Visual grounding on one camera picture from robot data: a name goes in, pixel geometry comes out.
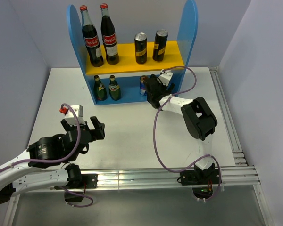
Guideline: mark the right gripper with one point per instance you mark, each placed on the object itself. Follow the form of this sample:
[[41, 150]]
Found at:
[[171, 87]]

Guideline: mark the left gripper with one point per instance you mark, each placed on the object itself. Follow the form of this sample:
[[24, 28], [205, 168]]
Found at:
[[98, 132]]

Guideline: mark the silver blue can front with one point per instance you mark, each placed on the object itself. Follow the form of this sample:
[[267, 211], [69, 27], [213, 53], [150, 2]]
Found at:
[[142, 85]]

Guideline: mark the green bottle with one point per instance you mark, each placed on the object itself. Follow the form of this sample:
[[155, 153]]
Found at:
[[114, 88], [99, 89]]

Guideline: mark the black yellow can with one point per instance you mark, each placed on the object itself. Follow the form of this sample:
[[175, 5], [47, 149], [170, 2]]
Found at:
[[140, 43], [159, 45]]

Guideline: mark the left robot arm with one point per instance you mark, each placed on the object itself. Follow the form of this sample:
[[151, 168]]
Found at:
[[49, 162]]

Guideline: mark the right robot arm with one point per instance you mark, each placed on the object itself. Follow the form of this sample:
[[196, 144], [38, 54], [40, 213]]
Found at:
[[199, 119]]

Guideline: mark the right cola glass bottle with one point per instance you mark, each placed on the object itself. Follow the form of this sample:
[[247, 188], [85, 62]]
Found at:
[[109, 37]]

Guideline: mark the cola glass bottle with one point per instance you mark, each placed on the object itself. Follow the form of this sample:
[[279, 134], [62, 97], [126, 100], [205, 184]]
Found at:
[[91, 39], [109, 37]]

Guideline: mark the left cola glass bottle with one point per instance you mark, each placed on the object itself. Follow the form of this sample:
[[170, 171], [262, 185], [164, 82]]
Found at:
[[91, 39]]

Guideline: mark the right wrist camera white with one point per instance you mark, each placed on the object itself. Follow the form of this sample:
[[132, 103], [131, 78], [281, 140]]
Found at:
[[165, 76]]

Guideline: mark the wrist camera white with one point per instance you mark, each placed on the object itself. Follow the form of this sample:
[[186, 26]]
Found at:
[[73, 117], [165, 76]]

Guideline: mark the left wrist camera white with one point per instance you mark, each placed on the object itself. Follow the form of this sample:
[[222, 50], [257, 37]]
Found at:
[[73, 117]]

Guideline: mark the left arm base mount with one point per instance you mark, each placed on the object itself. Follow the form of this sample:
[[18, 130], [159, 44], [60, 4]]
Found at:
[[88, 181]]

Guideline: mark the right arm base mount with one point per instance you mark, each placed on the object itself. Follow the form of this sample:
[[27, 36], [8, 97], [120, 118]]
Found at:
[[202, 182]]

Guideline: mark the aluminium side rail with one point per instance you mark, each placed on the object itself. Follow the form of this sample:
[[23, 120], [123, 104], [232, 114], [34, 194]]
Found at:
[[237, 151]]

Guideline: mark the aluminium front rail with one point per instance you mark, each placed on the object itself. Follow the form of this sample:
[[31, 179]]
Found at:
[[160, 178]]

